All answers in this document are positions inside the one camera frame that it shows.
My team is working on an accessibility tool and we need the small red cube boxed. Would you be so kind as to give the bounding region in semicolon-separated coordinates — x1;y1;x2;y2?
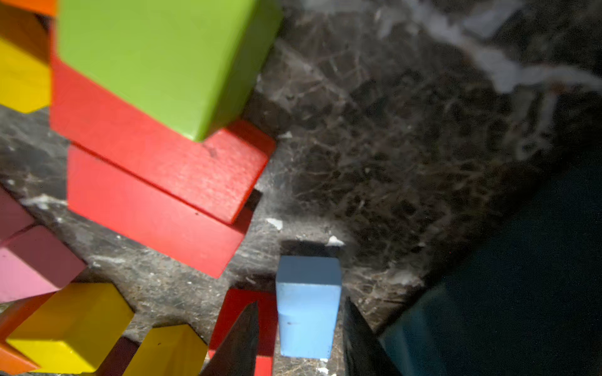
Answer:
202;288;278;376

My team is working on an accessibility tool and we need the lime green cube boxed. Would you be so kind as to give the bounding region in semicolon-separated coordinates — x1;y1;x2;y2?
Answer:
56;0;283;142

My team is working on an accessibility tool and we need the orange cube lower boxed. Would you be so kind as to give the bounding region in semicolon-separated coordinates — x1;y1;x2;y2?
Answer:
0;292;55;376

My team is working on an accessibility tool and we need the pink block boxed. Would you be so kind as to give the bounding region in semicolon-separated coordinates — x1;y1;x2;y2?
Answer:
1;226;86;303
0;188;35;243

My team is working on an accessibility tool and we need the yellow block upper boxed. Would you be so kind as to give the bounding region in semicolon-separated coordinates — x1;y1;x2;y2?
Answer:
0;4;53;114

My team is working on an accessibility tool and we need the pink block upper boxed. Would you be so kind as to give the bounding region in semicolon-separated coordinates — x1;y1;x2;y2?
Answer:
0;188;35;243

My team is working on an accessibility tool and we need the red block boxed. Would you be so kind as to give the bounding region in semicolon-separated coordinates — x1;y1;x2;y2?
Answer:
50;34;276;223
67;144;253;278

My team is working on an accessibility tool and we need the pink block lower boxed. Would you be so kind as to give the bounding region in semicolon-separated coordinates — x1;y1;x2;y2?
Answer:
1;226;86;303

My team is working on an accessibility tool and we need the dark teal plastic tray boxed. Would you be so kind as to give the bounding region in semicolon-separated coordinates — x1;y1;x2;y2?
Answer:
380;146;601;375

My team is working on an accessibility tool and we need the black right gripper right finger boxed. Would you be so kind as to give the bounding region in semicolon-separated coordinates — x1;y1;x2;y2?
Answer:
343;297;401;376

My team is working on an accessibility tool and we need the purple cube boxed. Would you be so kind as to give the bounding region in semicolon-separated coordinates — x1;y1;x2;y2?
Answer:
93;337;139;376

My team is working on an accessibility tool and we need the yellow cube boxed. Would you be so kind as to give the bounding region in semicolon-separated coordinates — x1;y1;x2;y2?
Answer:
123;324;208;376
6;283;134;374

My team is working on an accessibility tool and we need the tall orange block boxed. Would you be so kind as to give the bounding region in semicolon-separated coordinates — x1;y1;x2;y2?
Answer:
1;0;57;17

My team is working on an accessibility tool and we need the yellow cube lower centre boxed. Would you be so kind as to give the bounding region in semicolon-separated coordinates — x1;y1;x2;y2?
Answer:
123;324;208;376

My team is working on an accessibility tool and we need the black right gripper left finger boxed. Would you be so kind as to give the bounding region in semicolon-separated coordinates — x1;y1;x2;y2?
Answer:
200;302;260;376

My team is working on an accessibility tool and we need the light blue block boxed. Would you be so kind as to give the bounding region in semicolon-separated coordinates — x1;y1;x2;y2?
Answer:
276;255;343;359

